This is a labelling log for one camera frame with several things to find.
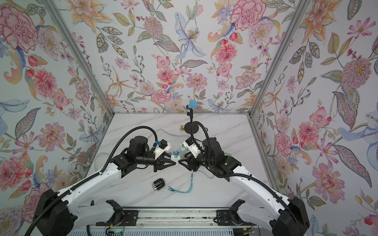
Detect aluminium frame rail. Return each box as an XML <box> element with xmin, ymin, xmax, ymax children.
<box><xmin>47</xmin><ymin>207</ymin><xmax>302</xmax><ymax>230</ymax></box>

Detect white power strip blue sockets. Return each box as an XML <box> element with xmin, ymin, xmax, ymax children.
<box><xmin>169</xmin><ymin>148</ymin><xmax>186</xmax><ymax>161</ymax></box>

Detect teal charging cable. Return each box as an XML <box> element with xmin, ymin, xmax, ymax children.
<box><xmin>167</xmin><ymin>169</ymin><xmax>215</xmax><ymax>194</ymax></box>

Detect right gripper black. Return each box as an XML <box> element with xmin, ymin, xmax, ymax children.
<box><xmin>180</xmin><ymin>151</ymin><xmax>218</xmax><ymax>173</ymax></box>

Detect blue microphone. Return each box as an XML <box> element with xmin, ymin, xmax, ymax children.
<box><xmin>186</xmin><ymin>100</ymin><xmax>198</xmax><ymax>110</ymax></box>

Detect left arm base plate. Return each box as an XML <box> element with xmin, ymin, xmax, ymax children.
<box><xmin>95</xmin><ymin>210</ymin><xmax>139</xmax><ymax>227</ymax></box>

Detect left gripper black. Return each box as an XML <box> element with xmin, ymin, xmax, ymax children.
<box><xmin>136</xmin><ymin>151</ymin><xmax>176</xmax><ymax>172</ymax></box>

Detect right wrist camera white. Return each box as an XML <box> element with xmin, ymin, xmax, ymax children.
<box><xmin>179</xmin><ymin>139</ymin><xmax>201</xmax><ymax>158</ymax></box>

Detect black microphone stand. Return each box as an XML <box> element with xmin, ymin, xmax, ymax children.
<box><xmin>184</xmin><ymin>109</ymin><xmax>199</xmax><ymax>134</ymax></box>

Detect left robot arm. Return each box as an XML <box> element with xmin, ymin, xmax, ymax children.
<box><xmin>25</xmin><ymin>126</ymin><xmax>176</xmax><ymax>236</ymax></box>

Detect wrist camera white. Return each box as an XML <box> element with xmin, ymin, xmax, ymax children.
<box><xmin>179</xmin><ymin>139</ymin><xmax>201</xmax><ymax>158</ymax></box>
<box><xmin>153</xmin><ymin>139</ymin><xmax>171</xmax><ymax>160</ymax></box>

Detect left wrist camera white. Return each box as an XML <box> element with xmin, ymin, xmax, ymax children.
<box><xmin>153</xmin><ymin>139</ymin><xmax>171</xmax><ymax>160</ymax></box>

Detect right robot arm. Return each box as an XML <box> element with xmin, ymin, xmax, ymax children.
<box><xmin>179</xmin><ymin>121</ymin><xmax>310</xmax><ymax>236</ymax></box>

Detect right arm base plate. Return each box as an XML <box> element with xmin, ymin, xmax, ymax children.
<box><xmin>213</xmin><ymin>210</ymin><xmax>244</xmax><ymax>226</ymax></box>

